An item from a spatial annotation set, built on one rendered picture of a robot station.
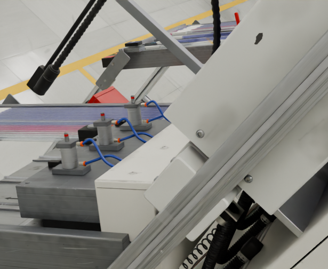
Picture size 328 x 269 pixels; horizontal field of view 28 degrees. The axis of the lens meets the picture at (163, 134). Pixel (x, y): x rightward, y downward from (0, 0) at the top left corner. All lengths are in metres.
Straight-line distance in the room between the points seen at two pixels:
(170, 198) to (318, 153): 0.17
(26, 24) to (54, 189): 2.92
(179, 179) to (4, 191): 0.45
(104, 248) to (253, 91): 0.29
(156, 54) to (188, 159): 1.63
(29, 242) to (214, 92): 0.34
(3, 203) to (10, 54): 2.44
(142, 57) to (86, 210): 1.51
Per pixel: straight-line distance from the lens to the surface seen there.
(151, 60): 2.34
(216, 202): 0.71
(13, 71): 3.34
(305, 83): 0.65
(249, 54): 0.68
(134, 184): 0.81
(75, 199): 0.88
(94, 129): 1.21
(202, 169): 0.70
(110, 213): 0.84
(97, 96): 1.96
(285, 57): 0.67
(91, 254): 0.86
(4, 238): 0.92
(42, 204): 0.91
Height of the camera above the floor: 1.71
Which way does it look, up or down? 27 degrees down
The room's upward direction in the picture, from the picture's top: 41 degrees clockwise
